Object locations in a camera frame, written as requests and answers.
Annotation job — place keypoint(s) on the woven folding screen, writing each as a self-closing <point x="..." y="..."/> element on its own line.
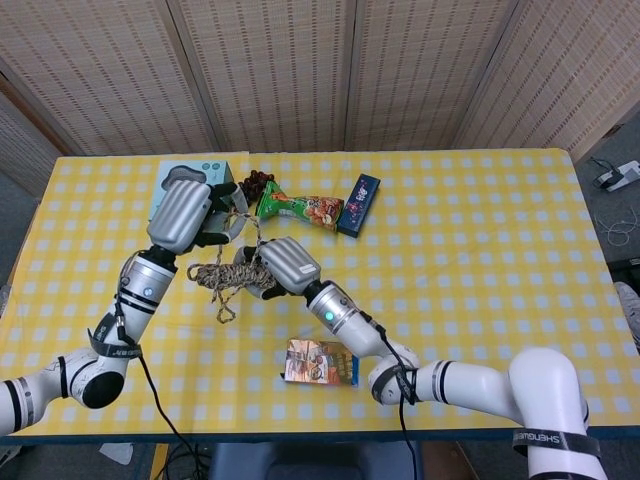
<point x="300" y="75"/>

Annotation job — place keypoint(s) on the green snack bag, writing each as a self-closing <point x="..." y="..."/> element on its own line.
<point x="310" y="210"/>

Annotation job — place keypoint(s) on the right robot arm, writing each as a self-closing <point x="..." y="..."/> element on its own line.
<point x="350" y="320"/>

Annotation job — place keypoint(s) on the crumpled white paper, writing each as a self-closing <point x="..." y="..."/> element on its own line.
<point x="116" y="452"/>

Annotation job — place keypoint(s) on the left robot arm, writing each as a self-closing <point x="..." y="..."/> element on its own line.
<point x="142" y="290"/>

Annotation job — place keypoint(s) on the grey white shoe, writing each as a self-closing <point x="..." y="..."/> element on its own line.
<point x="631" y="310"/>

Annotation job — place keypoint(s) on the teal speaker box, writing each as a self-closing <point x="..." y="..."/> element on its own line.
<point x="215" y="170"/>

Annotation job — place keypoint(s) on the dark red grape bunch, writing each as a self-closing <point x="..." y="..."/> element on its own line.
<point x="252" y="182"/>

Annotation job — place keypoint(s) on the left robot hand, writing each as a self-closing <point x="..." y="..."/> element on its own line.
<point x="177" y="215"/>

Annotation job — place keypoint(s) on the yellow checked tablecloth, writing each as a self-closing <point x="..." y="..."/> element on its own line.
<point x="475" y="250"/>

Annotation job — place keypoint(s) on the white power strip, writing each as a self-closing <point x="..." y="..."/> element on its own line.
<point x="622" y="175"/>

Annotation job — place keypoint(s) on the dark blue seat base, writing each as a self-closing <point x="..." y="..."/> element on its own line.
<point x="310" y="462"/>

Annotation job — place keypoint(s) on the yellow floor tape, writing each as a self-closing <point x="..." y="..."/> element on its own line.
<point x="159" y="462"/>

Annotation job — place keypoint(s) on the colourful printed snack box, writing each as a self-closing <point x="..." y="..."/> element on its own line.
<point x="315" y="365"/>

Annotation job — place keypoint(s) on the dark blue narrow box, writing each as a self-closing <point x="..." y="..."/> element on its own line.
<point x="357" y="205"/>

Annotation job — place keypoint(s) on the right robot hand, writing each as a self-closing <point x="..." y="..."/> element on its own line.
<point x="292" y="265"/>

